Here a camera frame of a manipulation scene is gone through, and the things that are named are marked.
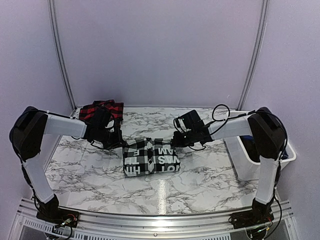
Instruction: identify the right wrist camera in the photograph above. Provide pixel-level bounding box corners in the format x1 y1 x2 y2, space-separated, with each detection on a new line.
173 109 205 132

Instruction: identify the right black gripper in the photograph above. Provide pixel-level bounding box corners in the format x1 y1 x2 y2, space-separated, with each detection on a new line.
173 128 197 147

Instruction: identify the left aluminium corner post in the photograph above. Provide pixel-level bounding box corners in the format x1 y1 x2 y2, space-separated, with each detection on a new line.
47 0 77 110

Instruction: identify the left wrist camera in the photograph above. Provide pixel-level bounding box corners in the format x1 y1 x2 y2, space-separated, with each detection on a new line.
89 108 115 130

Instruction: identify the right aluminium corner post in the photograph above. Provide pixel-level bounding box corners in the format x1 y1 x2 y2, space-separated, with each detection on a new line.
236 0 270 110

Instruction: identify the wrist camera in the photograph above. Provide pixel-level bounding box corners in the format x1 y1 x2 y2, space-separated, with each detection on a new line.
89 108 115 130
173 109 205 132

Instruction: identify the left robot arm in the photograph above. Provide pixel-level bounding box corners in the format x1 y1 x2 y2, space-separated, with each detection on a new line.
9 106 124 205

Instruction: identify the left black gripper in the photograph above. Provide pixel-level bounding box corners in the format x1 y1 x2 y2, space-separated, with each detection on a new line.
96 127 125 150

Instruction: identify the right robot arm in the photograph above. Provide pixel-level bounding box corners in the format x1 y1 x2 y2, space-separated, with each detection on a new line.
170 107 288 224

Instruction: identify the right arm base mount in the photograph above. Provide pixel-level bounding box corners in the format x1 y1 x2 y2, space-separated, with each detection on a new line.
228 198 275 229

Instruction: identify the black white plaid shirt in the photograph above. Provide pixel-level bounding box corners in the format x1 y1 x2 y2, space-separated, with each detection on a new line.
122 137 181 178

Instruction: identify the white plastic bin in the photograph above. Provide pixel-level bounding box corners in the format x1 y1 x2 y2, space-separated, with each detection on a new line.
224 110 297 182

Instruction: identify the red black plaid shirt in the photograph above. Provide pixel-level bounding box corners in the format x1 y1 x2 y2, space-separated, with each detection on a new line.
78 99 124 128

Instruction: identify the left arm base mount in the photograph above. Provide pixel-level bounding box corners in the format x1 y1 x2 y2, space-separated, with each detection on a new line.
35 198 80 228

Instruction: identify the blue plaid shirt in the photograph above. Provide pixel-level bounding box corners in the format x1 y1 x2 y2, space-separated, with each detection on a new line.
280 148 290 160

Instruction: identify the aluminium front frame rail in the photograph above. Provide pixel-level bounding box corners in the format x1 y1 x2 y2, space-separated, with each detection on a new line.
8 198 301 240

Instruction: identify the aluminium corner post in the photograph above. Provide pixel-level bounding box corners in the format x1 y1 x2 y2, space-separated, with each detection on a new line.
47 0 77 110
236 0 270 110

